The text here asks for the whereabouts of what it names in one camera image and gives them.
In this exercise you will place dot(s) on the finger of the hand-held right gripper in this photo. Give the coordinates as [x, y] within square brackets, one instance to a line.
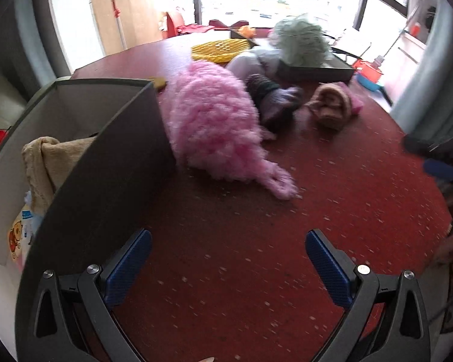
[426, 145]
[441, 169]

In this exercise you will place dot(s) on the yellow cartoon tissue pack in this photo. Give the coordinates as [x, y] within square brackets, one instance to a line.
[20, 237]

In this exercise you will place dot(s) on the grey cardboard box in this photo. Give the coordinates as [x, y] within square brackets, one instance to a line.
[109, 181]

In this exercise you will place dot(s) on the green fluffy cloth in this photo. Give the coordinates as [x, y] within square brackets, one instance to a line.
[302, 41]

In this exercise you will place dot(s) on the yellow plastic basket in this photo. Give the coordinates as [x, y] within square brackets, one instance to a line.
[219, 49]

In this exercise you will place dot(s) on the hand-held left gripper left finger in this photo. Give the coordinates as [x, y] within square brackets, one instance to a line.
[130, 267]

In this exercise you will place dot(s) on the yellow flat object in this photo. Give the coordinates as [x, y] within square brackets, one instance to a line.
[160, 83]

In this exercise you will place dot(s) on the grey curtain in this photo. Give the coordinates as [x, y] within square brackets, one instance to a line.
[37, 26]

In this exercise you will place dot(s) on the white grey cloth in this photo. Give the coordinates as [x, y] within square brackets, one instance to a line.
[245, 62]

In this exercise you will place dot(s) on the purple grey sock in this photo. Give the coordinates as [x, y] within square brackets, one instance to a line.
[275, 101]

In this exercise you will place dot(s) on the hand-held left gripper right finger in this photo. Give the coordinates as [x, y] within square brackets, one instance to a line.
[330, 267]

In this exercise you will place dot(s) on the blue basin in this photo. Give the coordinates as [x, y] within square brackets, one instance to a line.
[370, 82]

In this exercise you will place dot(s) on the wooden board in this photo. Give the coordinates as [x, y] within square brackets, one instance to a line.
[139, 11]

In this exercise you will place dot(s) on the red plastic stool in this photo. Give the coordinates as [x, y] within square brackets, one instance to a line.
[175, 24]

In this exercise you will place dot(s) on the pink fluffy cloth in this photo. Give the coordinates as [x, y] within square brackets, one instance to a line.
[211, 120]

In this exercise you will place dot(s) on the white cabinet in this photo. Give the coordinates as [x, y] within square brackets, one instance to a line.
[404, 60]

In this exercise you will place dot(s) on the beige knit cloth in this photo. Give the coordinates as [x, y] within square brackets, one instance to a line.
[45, 166]

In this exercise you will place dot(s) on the brown pink knit roll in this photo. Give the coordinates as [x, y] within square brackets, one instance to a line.
[330, 105]

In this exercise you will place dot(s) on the black tray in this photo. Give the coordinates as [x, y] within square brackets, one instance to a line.
[313, 73]

